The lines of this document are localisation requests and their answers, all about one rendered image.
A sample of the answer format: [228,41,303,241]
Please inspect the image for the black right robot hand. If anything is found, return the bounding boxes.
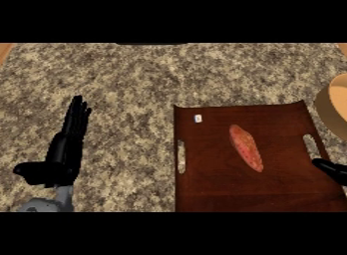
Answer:
[311,157,347,191]

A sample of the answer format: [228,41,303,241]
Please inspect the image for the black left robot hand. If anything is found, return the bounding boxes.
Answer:
[12,95,95,189]

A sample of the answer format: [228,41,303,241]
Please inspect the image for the dark brown wooden tray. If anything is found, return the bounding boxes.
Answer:
[173,100,347,213]

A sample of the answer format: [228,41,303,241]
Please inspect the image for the tan pot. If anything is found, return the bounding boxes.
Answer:
[312,73,347,146]

